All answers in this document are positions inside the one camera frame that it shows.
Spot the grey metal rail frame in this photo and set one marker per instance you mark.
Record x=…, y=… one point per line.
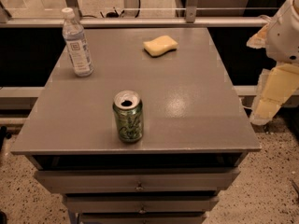
x=139, y=13

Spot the clear plastic water bottle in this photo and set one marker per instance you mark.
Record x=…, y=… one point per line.
x=76, y=43

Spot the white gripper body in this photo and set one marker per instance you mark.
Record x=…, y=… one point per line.
x=284, y=37

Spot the grey drawer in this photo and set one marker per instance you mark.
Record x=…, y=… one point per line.
x=130, y=181
x=186, y=218
x=141, y=204

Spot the bottom grey drawer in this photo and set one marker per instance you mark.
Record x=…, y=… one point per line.
x=186, y=218

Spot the top grey drawer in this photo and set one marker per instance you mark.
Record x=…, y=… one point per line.
x=130, y=181

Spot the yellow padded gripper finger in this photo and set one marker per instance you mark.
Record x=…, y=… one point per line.
x=258, y=41
x=275, y=87

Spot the green soda can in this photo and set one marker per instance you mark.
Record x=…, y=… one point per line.
x=128, y=112

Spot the grey drawer cabinet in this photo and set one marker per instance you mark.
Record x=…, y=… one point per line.
x=141, y=140

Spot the yellow sponge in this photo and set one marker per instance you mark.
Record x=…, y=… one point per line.
x=160, y=45

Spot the middle grey drawer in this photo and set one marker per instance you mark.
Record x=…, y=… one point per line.
x=141, y=204

